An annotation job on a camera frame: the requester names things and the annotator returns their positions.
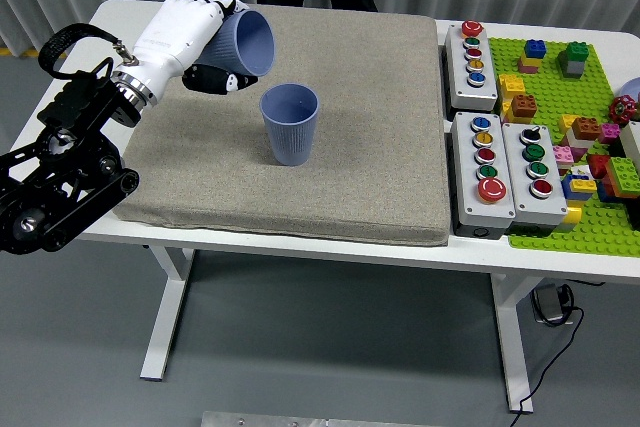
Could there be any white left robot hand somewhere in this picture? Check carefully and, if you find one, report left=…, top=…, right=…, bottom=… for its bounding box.
left=130, top=0, right=261, bottom=96

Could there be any blue ribbed plastic cup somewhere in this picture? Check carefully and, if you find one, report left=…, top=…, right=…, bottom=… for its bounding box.
left=259, top=83, right=320, bottom=167
left=202, top=9, right=276, bottom=79

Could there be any grey-brown fabric mat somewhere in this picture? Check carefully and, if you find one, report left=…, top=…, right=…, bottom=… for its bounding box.
left=115, top=0, right=450, bottom=247

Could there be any white table leg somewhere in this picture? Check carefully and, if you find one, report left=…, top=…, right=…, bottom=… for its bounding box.
left=489, top=271, right=534, bottom=414
left=139, top=245, right=195, bottom=381

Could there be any slim grey five-button box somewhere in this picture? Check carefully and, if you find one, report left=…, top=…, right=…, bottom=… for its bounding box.
left=443, top=20, right=499, bottom=113

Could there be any wide grey five-button box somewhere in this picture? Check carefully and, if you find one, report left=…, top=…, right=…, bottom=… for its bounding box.
left=449, top=110, right=516, bottom=239

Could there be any yellow toy brick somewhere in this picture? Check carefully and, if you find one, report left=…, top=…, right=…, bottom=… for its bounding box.
left=497, top=73, right=526, bottom=123

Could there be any orange toy brick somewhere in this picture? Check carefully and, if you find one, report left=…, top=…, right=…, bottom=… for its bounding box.
left=509, top=94, right=539, bottom=123

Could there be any blue yellow pink brick stack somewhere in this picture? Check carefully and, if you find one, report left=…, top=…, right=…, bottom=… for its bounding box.
left=517, top=39, right=548, bottom=74

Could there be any grey four-button selector box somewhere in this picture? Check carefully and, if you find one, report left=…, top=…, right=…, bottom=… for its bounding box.
left=500, top=121, right=569, bottom=237

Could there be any green studded baseplate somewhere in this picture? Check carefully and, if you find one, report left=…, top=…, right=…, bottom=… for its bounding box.
left=487, top=36, right=640, bottom=259

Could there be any green grey brick stack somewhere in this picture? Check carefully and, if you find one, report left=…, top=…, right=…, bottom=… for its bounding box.
left=558, top=40, right=591, bottom=79

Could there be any orange white brick stack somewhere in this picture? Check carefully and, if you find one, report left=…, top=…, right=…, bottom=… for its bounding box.
left=557, top=114, right=602, bottom=151

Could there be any yellow grey brick stack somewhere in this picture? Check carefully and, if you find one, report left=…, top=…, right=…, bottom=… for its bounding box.
left=562, top=204, right=583, bottom=234

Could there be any red toy brick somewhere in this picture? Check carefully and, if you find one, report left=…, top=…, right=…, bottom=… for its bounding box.
left=585, top=152, right=611, bottom=180

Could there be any pink toy brick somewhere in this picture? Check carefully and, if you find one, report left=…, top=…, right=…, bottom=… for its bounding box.
left=597, top=122, right=622, bottom=145

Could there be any red valve handwheel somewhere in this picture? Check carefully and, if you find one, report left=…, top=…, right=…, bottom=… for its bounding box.
left=608, top=95, right=637, bottom=125

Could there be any lavender bowl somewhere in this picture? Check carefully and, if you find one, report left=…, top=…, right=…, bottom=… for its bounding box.
left=617, top=76, right=640, bottom=108

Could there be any grey power adapter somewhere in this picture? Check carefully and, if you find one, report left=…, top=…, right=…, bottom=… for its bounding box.
left=530, top=284, right=574, bottom=326

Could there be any white block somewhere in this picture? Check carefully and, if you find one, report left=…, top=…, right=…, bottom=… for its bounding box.
left=618, top=120, right=640, bottom=174

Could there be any green orange brick stack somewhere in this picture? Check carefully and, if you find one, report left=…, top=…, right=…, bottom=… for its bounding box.
left=597, top=156, right=640, bottom=203

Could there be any black power cable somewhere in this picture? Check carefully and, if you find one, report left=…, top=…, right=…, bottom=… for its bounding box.
left=514, top=291, right=586, bottom=416

